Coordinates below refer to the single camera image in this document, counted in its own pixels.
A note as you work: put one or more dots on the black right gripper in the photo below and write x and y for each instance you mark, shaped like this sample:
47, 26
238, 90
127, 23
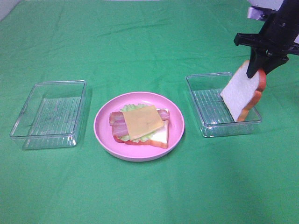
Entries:
277, 35

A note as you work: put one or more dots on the bread slice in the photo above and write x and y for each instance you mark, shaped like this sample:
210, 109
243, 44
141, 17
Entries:
158, 138
242, 93

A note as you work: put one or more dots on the yellow cheese slice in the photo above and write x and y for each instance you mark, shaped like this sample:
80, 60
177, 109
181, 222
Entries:
142, 122

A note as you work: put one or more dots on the green lettuce leaf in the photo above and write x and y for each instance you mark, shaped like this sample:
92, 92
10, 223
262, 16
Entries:
127, 107

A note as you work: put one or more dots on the bacon strip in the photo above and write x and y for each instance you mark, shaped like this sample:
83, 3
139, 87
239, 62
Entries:
119, 128
115, 116

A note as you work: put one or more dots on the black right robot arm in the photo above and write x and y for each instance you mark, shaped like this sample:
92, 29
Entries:
280, 7

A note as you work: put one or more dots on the right clear plastic tray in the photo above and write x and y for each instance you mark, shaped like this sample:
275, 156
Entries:
212, 115

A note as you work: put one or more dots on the clear plastic tray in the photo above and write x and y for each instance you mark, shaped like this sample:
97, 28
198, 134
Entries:
51, 116
212, 115

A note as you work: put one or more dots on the pink round plate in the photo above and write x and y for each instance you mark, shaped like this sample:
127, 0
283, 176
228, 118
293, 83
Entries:
137, 153

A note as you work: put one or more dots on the left clear plastic tray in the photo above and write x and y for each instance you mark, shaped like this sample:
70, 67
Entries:
51, 116

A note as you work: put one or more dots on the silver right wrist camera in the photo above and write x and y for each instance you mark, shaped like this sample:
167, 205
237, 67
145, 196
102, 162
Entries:
258, 13

